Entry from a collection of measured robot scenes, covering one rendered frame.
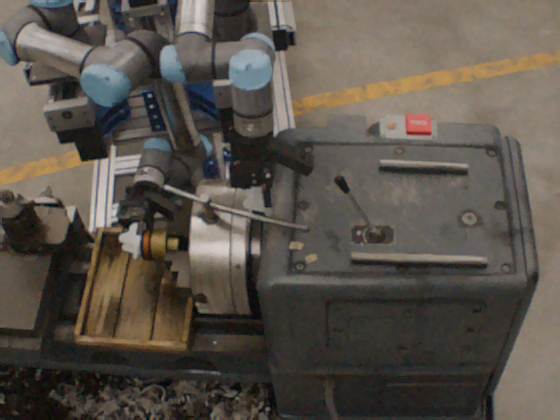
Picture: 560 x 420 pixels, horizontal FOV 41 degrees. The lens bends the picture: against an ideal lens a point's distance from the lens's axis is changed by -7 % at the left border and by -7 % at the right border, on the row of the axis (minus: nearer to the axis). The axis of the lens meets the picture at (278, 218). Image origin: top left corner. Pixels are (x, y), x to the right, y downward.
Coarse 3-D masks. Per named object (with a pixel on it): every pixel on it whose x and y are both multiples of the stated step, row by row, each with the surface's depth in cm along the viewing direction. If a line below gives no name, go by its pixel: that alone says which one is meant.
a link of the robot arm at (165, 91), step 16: (144, 32) 181; (160, 48) 182; (160, 64) 184; (160, 80) 191; (160, 96) 195; (176, 96) 196; (176, 112) 199; (176, 128) 203; (192, 128) 206; (176, 144) 208; (192, 144) 208; (208, 144) 214; (192, 160) 211
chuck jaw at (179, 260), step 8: (168, 256) 180; (176, 256) 180; (184, 256) 180; (168, 264) 181; (176, 264) 179; (184, 264) 179; (176, 272) 178; (184, 272) 177; (176, 280) 180; (184, 280) 176; (184, 288) 175; (184, 296) 177; (192, 296) 177; (200, 296) 174
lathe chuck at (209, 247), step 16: (208, 192) 174; (224, 192) 174; (192, 208) 171; (192, 224) 170; (208, 224) 169; (224, 224) 169; (192, 240) 169; (208, 240) 168; (224, 240) 168; (192, 256) 169; (208, 256) 168; (224, 256) 168; (192, 272) 170; (208, 272) 169; (224, 272) 169; (192, 288) 172; (208, 288) 171; (224, 288) 171; (208, 304) 175; (224, 304) 174
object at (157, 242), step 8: (144, 232) 184; (152, 232) 184; (160, 232) 183; (144, 240) 182; (152, 240) 182; (160, 240) 181; (168, 240) 182; (176, 240) 182; (144, 248) 182; (152, 248) 181; (160, 248) 181; (168, 248) 182; (176, 248) 182; (144, 256) 183; (152, 256) 183; (160, 256) 182
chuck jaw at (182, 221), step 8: (208, 184) 179; (192, 192) 179; (184, 200) 179; (176, 208) 182; (184, 208) 180; (176, 216) 181; (184, 216) 181; (168, 224) 182; (176, 224) 181; (184, 224) 181; (168, 232) 182; (176, 232) 182; (184, 232) 182
